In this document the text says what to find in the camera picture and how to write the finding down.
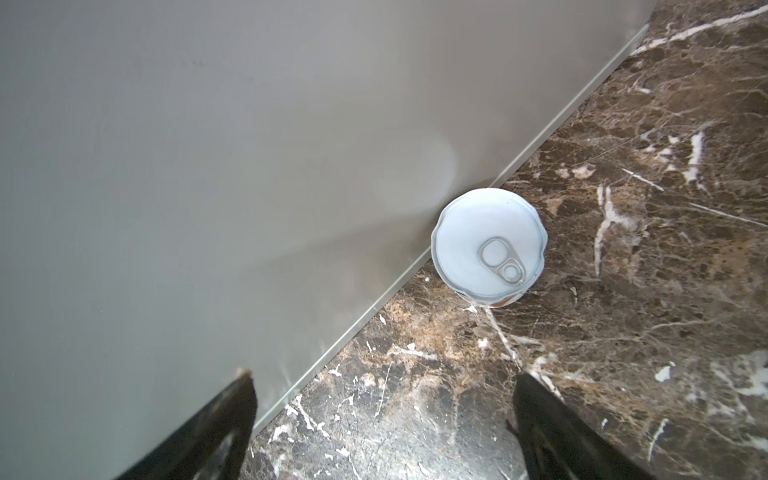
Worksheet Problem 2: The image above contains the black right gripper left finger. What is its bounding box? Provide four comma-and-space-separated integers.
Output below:
119, 369, 258, 479

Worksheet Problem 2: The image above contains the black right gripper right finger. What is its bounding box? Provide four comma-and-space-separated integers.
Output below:
512, 373, 653, 480

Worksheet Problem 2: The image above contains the orange white label can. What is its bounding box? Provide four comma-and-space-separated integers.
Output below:
431, 188, 548, 308

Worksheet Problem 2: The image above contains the grey metal cabinet box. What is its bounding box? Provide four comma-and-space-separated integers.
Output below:
1, 1, 655, 479

